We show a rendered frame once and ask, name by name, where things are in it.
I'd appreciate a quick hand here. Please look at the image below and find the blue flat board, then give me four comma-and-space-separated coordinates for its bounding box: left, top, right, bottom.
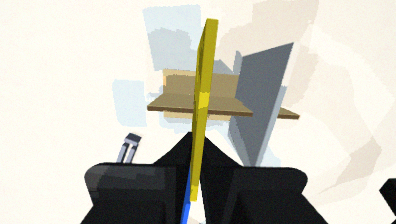
180, 168, 191, 224

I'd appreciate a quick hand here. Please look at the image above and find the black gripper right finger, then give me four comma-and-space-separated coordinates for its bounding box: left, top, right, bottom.
200, 136, 308, 224

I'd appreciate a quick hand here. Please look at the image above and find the yellow board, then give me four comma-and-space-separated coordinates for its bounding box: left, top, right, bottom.
190, 18, 219, 202

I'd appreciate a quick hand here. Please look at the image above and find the tan notched board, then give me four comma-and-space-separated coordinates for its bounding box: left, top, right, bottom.
147, 69, 300, 121

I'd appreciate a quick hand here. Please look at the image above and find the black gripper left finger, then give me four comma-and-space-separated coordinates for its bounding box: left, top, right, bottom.
84, 132, 193, 224

